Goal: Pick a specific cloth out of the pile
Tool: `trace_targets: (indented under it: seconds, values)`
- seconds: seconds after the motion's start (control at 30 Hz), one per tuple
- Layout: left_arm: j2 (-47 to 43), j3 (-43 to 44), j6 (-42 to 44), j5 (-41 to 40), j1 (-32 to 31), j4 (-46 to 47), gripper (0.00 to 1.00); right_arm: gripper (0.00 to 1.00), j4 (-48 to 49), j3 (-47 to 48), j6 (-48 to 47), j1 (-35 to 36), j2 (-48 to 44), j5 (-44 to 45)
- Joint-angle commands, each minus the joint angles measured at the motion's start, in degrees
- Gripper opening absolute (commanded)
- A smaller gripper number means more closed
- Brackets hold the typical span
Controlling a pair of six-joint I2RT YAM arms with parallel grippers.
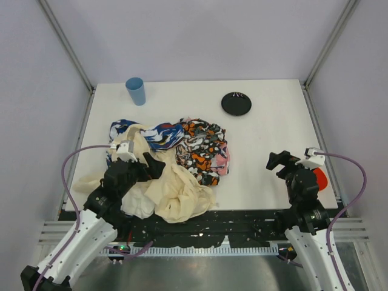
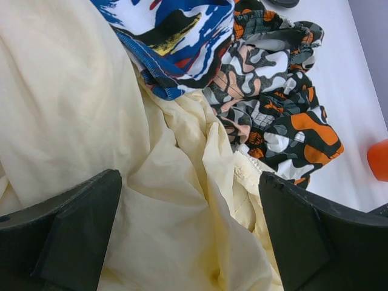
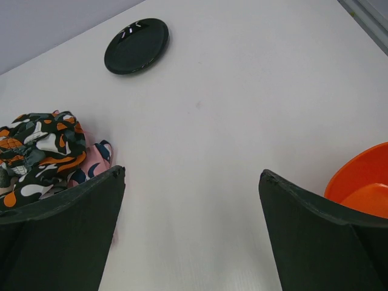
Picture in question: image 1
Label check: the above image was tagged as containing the left aluminium frame post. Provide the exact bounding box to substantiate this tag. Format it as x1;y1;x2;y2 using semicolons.
36;0;96;95

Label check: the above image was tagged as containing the pink patterned cloth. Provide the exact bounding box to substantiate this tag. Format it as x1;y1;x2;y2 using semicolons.
211;142;230;175

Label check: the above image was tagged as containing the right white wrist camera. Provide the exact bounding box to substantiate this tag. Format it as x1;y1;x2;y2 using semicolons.
295;147;325;170

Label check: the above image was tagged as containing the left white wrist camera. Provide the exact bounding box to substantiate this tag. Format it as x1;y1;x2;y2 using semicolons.
110;140;137;162

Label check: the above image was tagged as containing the white towel cloth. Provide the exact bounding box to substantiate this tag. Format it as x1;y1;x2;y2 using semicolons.
121;185;155;219

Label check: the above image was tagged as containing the orange red plastic bowl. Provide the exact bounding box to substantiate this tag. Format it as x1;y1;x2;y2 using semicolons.
312;168;329;192

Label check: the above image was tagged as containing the blue plastic cup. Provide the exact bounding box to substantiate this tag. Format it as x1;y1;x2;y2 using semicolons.
125;77;146;106

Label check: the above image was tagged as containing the aluminium frame post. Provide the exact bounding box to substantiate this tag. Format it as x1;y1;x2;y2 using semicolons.
303;0;360;90
36;0;96;95

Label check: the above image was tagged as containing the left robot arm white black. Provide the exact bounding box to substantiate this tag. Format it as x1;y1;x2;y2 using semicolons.
21;153;166;290

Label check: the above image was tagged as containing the orange black patterned cloth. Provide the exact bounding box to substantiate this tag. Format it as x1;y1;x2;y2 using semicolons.
176;118;227;186

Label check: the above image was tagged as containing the white slotted cable duct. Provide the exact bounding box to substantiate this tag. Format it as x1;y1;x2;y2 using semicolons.
99;244;279;257

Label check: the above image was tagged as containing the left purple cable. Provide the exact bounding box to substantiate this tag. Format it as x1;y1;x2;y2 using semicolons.
62;144;118;291

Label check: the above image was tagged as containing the right aluminium frame post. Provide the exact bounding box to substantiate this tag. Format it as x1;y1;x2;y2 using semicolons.
303;0;360;90

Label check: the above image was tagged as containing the blue white patterned cloth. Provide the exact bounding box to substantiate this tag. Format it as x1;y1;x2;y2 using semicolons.
109;119;184;165

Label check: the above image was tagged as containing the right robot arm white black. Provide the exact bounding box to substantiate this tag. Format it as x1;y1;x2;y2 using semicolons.
266;148;354;290

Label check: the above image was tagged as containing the black paint-splattered front rail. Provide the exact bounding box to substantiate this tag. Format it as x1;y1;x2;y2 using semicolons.
57;207;349;248

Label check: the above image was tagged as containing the cream beige cloth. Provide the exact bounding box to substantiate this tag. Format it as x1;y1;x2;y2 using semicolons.
72;122;216;224

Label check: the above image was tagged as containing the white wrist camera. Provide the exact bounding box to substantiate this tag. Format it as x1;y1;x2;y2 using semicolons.
295;147;325;170
110;140;137;162

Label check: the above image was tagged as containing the black round plate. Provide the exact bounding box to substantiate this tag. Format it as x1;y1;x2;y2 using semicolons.
221;92;252;116

